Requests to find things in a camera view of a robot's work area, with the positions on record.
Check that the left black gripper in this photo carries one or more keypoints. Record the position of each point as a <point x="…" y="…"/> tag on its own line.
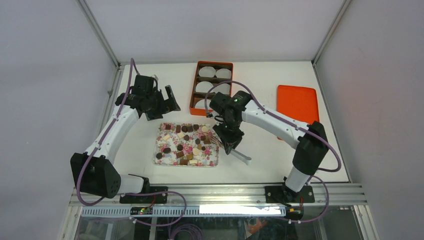
<point x="171" y="105"/>

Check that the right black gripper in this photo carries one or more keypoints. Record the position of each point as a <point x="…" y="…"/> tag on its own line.
<point x="230" y="141"/>

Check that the metal tongs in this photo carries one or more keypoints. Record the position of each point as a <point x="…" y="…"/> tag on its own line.
<point x="242" y="157"/>

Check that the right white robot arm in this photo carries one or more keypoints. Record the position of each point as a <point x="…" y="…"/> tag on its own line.
<point x="308" y="140"/>

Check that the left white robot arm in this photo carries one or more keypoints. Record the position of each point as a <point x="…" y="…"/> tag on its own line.
<point x="93" y="170"/>

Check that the dark heart chocolate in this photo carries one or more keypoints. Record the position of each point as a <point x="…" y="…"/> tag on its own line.
<point x="184" y="128"/>

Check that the dark square chocolate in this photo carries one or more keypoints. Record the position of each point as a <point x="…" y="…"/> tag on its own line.
<point x="190" y="129"/>

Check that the orange chocolate box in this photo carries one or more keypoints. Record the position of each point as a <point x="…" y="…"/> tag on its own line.
<point x="195" y="97"/>

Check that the floral tray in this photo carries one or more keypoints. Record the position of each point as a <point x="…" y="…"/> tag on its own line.
<point x="189" y="151"/>

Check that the white paper cup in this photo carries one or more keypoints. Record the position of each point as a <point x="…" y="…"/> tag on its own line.
<point x="224" y="88"/>
<point x="223" y="73"/>
<point x="207" y="72"/>
<point x="203" y="86"/>
<point x="202" y="104"/>

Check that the orange box lid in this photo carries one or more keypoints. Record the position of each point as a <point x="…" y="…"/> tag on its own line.
<point x="298" y="102"/>

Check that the white cable duct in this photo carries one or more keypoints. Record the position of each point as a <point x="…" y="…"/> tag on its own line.
<point x="205" y="210"/>

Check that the aluminium rail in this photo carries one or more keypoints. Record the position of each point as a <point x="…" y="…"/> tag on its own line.
<point x="339" y="195"/>

